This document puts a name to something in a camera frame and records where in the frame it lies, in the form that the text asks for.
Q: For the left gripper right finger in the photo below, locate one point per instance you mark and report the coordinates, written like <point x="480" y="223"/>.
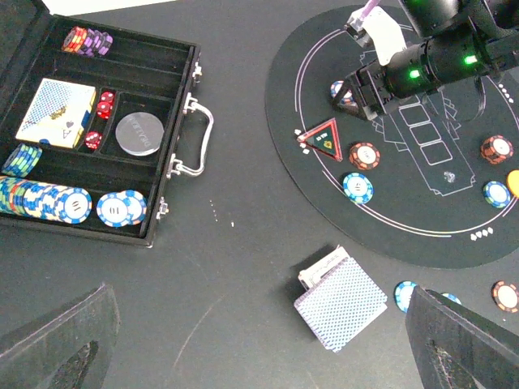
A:
<point x="453" y="347"/>

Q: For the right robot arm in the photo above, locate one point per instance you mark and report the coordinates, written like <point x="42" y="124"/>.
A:
<point x="458" y="40"/>

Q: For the purple chips in case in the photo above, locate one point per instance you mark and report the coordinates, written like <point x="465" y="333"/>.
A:
<point x="88" y="42"/>

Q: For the two blue white chips in case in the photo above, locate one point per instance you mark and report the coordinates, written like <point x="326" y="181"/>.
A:
<point x="120" y="209"/>

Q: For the triangular all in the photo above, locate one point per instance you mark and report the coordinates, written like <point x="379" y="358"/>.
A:
<point x="324" y="138"/>

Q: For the single green poker chip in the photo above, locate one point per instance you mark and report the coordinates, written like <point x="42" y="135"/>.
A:
<point x="402" y="294"/>

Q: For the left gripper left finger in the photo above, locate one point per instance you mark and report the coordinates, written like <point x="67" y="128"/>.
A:
<point x="69" y="347"/>

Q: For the orange round button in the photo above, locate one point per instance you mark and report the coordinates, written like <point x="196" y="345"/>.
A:
<point x="512" y="182"/>

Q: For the brown poker chip stack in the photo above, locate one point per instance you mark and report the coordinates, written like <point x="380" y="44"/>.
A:
<point x="505" y="296"/>

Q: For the silver dealer button in case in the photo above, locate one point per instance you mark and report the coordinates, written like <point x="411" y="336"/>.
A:
<point x="139" y="133"/>

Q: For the chips row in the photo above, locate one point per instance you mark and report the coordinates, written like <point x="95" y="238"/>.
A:
<point x="46" y="201"/>

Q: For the red dice in case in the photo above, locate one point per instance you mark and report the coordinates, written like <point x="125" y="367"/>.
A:
<point x="93" y="137"/>

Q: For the card deck in case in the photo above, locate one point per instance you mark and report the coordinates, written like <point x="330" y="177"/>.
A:
<point x="58" y="113"/>

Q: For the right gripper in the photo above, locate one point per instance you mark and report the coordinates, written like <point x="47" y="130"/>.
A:
<point x="364" y="94"/>

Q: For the green chips in case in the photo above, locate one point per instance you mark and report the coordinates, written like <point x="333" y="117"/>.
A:
<point x="22" y="161"/>

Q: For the blue patterned card deck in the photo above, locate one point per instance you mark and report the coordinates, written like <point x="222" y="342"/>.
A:
<point x="341" y="304"/>

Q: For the black poker case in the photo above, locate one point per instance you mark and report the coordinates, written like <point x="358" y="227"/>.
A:
<point x="145" y="73"/>

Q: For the round black poker mat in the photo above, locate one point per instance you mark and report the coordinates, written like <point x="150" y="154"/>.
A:
<point x="428" y="207"/>

